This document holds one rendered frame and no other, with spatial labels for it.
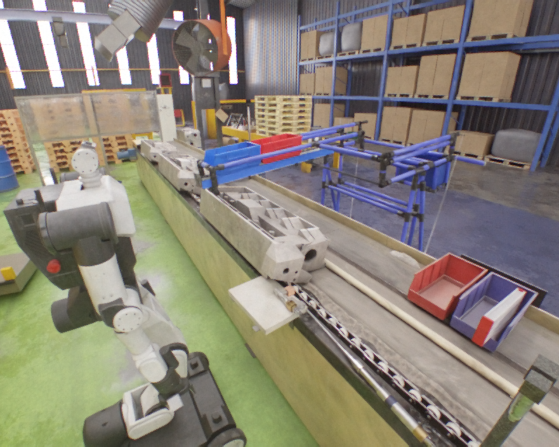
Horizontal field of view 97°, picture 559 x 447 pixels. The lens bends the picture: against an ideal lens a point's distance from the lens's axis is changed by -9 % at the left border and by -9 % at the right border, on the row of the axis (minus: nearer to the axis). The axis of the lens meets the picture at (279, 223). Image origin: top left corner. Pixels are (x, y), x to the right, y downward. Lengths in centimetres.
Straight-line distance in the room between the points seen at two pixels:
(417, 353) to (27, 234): 130
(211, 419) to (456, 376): 109
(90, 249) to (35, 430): 158
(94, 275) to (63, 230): 14
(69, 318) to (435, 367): 126
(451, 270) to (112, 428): 175
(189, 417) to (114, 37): 737
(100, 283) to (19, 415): 161
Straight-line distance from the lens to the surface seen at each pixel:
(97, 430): 160
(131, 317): 86
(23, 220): 94
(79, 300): 108
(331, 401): 129
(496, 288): 157
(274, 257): 119
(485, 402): 118
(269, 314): 116
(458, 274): 161
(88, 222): 75
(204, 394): 170
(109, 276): 81
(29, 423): 226
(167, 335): 126
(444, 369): 120
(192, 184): 258
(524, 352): 142
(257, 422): 181
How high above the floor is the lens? 160
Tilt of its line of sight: 25 degrees down
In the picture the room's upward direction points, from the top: straight up
